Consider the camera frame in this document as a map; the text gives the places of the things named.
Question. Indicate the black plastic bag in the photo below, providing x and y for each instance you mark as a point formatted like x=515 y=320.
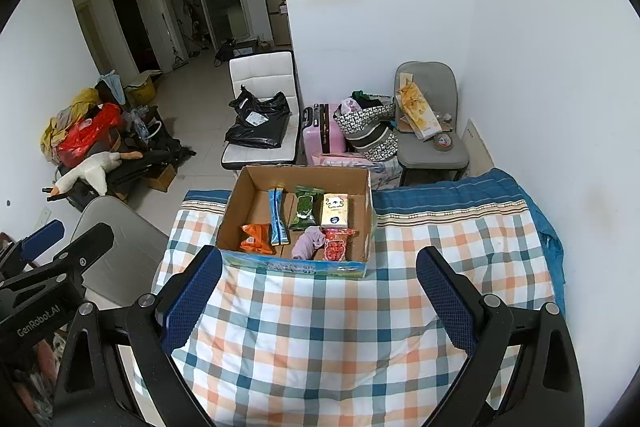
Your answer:
x=257 y=122

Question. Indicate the yellow cloth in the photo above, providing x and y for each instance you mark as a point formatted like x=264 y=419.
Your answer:
x=55 y=132

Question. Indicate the white board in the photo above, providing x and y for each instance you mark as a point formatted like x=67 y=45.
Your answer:
x=477 y=147

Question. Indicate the tape roll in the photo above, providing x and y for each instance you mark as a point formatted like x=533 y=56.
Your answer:
x=444 y=142

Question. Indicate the yellow tissue pack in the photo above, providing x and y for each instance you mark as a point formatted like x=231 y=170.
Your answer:
x=335 y=211

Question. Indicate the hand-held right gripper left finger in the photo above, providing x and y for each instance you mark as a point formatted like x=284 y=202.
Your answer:
x=192 y=297

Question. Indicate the pink plastic package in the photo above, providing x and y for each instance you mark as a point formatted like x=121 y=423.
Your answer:
x=345 y=161

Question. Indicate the small cardboard box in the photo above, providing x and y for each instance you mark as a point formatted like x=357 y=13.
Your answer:
x=160 y=178

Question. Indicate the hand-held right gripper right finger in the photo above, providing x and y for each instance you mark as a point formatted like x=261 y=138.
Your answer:
x=447 y=297

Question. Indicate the green snack packet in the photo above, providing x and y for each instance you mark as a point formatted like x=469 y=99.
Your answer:
x=305 y=207

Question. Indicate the red snack packet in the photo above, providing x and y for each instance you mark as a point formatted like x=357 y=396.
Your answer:
x=336 y=247

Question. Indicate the yellow chips bag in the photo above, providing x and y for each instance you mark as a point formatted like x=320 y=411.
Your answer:
x=417 y=109

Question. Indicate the orange snack packet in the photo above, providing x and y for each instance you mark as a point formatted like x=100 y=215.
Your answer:
x=256 y=238

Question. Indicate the light blue cloth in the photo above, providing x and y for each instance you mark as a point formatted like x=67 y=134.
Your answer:
x=112 y=84

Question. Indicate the white goose plush toy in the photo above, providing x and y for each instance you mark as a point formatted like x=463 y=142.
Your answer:
x=90 y=169

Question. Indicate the grey chair with square back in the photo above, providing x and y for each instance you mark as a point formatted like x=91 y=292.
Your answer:
x=430 y=157

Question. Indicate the white padded chair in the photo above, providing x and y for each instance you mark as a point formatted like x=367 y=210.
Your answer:
x=260 y=72

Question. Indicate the plaid blanket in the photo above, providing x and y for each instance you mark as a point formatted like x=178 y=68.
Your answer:
x=325 y=347

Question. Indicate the pink suitcase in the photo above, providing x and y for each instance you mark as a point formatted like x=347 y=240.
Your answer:
x=320 y=132

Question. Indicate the red plastic bag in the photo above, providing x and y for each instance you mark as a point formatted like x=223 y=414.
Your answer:
x=87 y=134

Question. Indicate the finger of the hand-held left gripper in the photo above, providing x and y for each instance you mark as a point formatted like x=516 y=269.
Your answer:
x=87 y=247
x=42 y=238

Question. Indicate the blue stick packet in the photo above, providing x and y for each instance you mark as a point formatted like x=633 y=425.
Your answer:
x=278 y=214

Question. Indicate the patterned tote bag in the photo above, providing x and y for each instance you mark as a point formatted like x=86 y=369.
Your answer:
x=367 y=132

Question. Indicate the purple sock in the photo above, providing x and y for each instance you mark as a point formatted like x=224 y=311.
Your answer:
x=306 y=244

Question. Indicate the yellow bin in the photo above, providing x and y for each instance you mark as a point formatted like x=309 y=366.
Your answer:
x=141 y=88

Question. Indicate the grey chair with curved back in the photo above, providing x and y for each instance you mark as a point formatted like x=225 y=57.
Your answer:
x=125 y=242

